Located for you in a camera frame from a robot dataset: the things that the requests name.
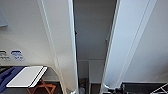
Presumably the orange folding stand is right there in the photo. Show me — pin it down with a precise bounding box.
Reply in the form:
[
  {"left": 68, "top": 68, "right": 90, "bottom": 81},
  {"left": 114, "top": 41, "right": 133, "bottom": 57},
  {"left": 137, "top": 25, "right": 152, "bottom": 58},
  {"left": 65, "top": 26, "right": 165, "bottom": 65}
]
[{"left": 28, "top": 78, "right": 58, "bottom": 94}]

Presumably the white wall sign blue header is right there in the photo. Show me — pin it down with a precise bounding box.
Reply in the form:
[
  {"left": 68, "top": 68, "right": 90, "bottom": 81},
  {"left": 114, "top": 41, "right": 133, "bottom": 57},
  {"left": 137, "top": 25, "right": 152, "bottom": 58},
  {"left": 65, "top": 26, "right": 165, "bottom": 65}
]
[{"left": 10, "top": 49, "right": 25, "bottom": 63}]

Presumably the white wall sign dark header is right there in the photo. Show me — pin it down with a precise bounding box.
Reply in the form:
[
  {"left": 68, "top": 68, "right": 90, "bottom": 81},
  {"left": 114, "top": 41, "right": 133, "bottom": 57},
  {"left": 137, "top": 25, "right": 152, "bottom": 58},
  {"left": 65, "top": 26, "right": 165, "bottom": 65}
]
[{"left": 0, "top": 49, "right": 9, "bottom": 63}]

